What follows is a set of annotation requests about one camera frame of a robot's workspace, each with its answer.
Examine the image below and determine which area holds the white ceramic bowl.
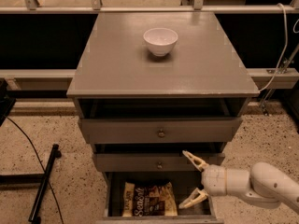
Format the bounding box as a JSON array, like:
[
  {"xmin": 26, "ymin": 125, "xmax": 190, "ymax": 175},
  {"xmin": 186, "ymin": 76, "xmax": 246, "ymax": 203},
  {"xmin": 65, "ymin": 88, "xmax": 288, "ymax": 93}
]
[{"xmin": 143, "ymin": 28, "xmax": 178, "ymax": 57}]

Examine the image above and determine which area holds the black floor stand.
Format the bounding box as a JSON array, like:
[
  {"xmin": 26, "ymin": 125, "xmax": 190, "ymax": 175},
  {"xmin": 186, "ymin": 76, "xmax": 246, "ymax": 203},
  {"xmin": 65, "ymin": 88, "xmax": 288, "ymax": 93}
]
[{"xmin": 0, "ymin": 144, "xmax": 62, "ymax": 224}]

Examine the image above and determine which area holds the middle grey drawer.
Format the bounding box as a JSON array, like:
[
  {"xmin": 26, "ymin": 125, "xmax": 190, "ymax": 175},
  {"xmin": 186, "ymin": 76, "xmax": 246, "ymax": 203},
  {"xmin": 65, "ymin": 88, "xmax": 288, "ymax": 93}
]
[{"xmin": 92, "ymin": 152, "xmax": 226, "ymax": 173}]

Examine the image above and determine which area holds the grey wooden drawer cabinet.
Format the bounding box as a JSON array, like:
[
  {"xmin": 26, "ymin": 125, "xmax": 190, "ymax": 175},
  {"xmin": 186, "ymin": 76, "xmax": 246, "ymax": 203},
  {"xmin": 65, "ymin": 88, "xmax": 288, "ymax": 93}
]
[{"xmin": 66, "ymin": 11, "xmax": 262, "ymax": 224}]

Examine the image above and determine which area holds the top grey drawer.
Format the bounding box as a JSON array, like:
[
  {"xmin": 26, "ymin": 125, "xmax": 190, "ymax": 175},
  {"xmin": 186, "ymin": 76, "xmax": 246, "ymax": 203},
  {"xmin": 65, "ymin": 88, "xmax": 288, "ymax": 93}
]
[{"xmin": 78, "ymin": 118, "xmax": 242, "ymax": 144}]

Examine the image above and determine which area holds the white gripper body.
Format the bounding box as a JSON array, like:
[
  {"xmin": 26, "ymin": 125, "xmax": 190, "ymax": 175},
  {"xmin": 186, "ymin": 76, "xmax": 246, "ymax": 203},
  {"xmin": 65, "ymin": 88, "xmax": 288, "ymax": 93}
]
[{"xmin": 201, "ymin": 165, "xmax": 250, "ymax": 196}]

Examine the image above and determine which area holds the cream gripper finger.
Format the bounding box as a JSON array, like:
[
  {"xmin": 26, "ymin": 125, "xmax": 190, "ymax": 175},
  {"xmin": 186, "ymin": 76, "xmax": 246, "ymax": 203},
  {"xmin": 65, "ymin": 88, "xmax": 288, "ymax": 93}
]
[
  {"xmin": 178, "ymin": 188, "xmax": 208, "ymax": 209},
  {"xmin": 182, "ymin": 150, "xmax": 209, "ymax": 172}
]

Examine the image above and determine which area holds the black floor cable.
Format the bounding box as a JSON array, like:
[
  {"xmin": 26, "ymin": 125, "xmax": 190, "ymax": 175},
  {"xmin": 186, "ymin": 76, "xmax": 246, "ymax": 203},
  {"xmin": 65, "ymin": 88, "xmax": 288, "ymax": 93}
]
[{"xmin": 6, "ymin": 117, "xmax": 65, "ymax": 224}]

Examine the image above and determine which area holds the grey drawer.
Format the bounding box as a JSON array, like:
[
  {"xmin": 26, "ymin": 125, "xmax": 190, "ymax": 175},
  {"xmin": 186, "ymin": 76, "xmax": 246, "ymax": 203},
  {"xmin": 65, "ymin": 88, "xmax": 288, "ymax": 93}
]
[
  {"xmin": 78, "ymin": 118, "xmax": 242, "ymax": 144},
  {"xmin": 92, "ymin": 152, "xmax": 226, "ymax": 173},
  {"xmin": 96, "ymin": 171, "xmax": 224, "ymax": 224}
]

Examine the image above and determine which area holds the black equipment at left edge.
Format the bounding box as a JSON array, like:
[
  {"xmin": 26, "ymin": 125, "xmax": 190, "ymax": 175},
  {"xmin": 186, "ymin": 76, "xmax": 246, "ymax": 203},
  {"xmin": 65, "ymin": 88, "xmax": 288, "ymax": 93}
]
[{"xmin": 0, "ymin": 79, "xmax": 16, "ymax": 126}]

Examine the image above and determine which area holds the white hanging cable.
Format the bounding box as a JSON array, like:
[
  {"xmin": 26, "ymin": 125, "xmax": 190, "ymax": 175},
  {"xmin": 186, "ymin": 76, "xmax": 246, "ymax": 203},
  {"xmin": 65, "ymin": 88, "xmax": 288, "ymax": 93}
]
[{"xmin": 259, "ymin": 2, "xmax": 290, "ymax": 92}]

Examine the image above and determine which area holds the metal railing frame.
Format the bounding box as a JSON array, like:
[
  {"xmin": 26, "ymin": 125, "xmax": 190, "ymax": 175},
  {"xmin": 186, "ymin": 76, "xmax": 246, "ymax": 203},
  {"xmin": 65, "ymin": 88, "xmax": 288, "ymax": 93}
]
[{"xmin": 0, "ymin": 0, "xmax": 299, "ymax": 91}]

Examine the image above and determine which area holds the bottom grey drawer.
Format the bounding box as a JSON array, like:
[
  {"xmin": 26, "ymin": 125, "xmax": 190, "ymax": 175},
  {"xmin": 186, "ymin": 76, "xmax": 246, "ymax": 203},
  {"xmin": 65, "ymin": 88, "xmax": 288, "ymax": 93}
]
[{"xmin": 96, "ymin": 171, "xmax": 224, "ymax": 224}]

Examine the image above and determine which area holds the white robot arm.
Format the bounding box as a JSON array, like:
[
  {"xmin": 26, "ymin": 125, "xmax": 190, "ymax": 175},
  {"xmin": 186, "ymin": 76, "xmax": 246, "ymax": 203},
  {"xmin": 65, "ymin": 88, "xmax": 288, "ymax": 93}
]
[{"xmin": 178, "ymin": 150, "xmax": 299, "ymax": 214}]

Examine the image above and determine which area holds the brown chip bag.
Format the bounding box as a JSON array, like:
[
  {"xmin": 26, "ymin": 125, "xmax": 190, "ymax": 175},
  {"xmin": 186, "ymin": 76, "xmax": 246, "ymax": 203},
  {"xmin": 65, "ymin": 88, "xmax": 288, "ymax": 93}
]
[{"xmin": 122, "ymin": 182, "xmax": 178, "ymax": 217}]

